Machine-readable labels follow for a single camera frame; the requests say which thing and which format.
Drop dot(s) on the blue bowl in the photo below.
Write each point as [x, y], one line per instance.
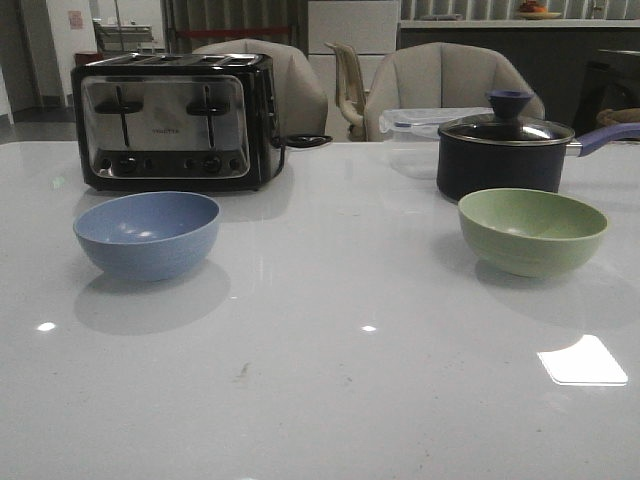
[149, 236]

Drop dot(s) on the green bowl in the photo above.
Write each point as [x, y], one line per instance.
[531, 233]

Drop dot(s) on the left beige armchair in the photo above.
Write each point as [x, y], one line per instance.
[302, 103]

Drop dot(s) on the beige armchair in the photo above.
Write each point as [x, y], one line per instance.
[437, 75]
[302, 103]

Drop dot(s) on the clear plastic storage container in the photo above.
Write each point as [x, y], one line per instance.
[413, 134]

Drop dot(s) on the cream wooden chair back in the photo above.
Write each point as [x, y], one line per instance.
[350, 96]

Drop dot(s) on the right beige armchair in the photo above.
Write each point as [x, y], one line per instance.
[437, 75]

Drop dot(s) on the dark blue saucepan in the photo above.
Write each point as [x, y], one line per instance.
[465, 167]

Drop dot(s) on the black and chrome toaster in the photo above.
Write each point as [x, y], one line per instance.
[191, 122]

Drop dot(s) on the glass pot lid blue knob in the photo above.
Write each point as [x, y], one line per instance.
[506, 125]

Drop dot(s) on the white refrigerator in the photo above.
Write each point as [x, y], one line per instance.
[369, 27]

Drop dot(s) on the metal cart in hallway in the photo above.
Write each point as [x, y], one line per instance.
[122, 38]

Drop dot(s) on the red trash bin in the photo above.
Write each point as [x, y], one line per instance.
[86, 57]

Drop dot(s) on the fruit bowl on counter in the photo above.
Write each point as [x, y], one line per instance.
[534, 10]

